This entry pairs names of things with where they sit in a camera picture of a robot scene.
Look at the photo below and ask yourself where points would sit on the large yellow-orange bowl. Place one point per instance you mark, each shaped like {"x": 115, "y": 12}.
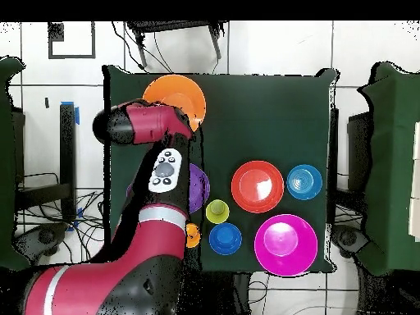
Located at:
{"x": 177, "y": 90}

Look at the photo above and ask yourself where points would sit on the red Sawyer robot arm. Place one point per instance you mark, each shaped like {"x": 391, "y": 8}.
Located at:
{"x": 147, "y": 246}

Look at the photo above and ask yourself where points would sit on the purple bowl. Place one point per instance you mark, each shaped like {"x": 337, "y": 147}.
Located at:
{"x": 199, "y": 187}

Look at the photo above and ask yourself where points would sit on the yellow cup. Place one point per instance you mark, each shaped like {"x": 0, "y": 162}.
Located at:
{"x": 217, "y": 211}

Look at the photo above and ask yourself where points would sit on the red bowl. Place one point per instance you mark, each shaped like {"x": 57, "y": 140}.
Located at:
{"x": 257, "y": 187}

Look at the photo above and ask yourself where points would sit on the orange cup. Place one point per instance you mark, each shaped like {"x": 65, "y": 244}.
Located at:
{"x": 194, "y": 235}

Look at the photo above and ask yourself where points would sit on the dark blue bowl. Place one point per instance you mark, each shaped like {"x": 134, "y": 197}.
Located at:
{"x": 225, "y": 239}

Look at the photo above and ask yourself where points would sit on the dark green tablecloth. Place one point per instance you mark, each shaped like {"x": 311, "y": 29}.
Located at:
{"x": 262, "y": 115}

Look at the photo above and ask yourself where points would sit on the purple cup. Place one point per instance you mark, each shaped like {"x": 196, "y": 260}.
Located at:
{"x": 129, "y": 191}

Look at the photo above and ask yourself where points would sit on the light blue bowl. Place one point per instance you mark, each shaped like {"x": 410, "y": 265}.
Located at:
{"x": 304, "y": 182}

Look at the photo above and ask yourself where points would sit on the pink bowl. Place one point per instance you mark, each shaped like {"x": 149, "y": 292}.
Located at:
{"x": 285, "y": 244}

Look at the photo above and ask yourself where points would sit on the blue tape strip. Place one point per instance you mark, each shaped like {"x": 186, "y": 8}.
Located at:
{"x": 77, "y": 115}

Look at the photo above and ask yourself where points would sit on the green cloth covered side table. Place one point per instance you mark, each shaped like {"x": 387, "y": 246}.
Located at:
{"x": 393, "y": 164}
{"x": 8, "y": 164}

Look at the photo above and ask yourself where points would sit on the black frame table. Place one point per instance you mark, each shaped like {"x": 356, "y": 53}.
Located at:
{"x": 68, "y": 157}

